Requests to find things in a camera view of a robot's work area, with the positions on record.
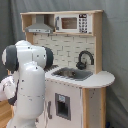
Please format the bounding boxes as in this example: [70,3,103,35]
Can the wooden toy kitchen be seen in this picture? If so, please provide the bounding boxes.
[21,10,115,128]

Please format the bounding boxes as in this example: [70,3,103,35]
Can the grey curtain backdrop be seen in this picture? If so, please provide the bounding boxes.
[0,0,128,128]

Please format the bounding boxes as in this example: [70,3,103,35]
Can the grey toy sink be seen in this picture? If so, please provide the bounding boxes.
[52,67,92,81]

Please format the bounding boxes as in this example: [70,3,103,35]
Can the white cabinet door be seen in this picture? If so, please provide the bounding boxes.
[46,81,81,128]

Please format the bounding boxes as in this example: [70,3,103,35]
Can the white toy microwave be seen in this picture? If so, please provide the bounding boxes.
[55,14,92,34]

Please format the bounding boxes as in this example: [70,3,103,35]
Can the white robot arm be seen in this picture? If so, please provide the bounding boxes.
[1,40,53,128]

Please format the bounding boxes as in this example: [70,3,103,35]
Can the black toy faucet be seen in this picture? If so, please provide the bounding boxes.
[75,50,95,71]

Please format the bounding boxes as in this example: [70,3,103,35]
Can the grey range hood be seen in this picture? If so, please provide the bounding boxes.
[25,15,54,34]

